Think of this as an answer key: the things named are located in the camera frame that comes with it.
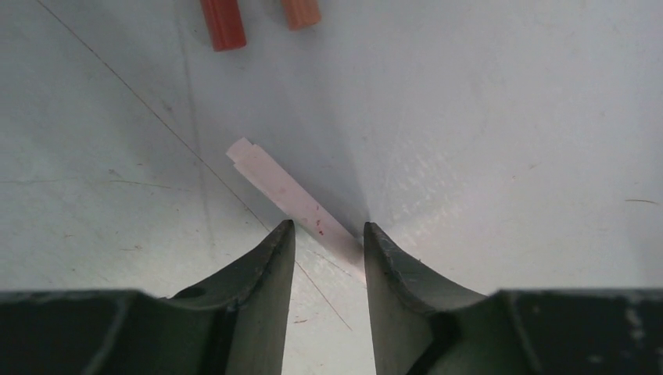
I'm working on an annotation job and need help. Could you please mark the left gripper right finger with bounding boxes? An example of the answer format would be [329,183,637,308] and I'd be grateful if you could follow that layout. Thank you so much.
[364,223,662,374]

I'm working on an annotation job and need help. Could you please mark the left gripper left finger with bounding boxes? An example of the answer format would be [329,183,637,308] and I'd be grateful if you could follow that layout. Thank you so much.
[1,220,296,374]

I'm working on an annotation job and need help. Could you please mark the white pink marker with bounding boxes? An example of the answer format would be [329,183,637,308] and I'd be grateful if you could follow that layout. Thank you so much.
[226,138,366,283]

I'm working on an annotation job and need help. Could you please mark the light brown marker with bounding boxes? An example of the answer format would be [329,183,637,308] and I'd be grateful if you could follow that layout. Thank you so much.
[281,0,321,30]

